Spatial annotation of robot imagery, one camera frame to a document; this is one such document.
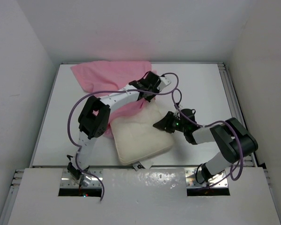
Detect pink satin pillowcase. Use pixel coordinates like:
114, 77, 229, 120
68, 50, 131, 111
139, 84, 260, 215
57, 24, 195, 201
71, 60, 152, 138

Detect metal base plate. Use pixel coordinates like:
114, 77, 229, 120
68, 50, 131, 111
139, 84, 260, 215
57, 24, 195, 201
58, 169, 102, 197
185, 168, 230, 197

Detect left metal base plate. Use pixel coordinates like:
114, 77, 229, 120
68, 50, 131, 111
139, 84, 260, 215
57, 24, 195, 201
58, 169, 102, 197

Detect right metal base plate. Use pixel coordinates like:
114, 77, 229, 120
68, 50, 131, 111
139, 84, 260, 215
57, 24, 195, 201
185, 168, 230, 197

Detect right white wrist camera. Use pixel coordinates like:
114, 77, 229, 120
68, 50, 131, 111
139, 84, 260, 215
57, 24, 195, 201
174, 106, 180, 118

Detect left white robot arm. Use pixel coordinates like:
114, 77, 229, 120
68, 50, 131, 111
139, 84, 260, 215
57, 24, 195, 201
67, 71, 171, 180

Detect cream white pillow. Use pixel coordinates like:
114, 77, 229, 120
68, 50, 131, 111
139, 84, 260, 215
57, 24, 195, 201
105, 100, 174, 165

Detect aluminium table frame rail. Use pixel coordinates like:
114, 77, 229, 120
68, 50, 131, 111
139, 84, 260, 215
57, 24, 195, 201
219, 62, 258, 167

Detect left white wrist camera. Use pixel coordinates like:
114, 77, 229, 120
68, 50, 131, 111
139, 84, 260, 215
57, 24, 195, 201
157, 76, 171, 90

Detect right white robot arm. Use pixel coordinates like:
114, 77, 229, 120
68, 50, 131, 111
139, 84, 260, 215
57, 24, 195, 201
153, 109, 258, 185

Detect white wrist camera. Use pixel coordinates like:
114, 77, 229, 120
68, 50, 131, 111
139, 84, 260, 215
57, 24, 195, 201
174, 106, 180, 118
157, 76, 171, 90

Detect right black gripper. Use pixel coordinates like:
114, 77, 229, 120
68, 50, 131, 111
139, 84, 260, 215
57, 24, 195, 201
154, 112, 187, 134

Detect white front cover board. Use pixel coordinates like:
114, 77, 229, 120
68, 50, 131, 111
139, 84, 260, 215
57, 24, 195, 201
9, 167, 280, 225

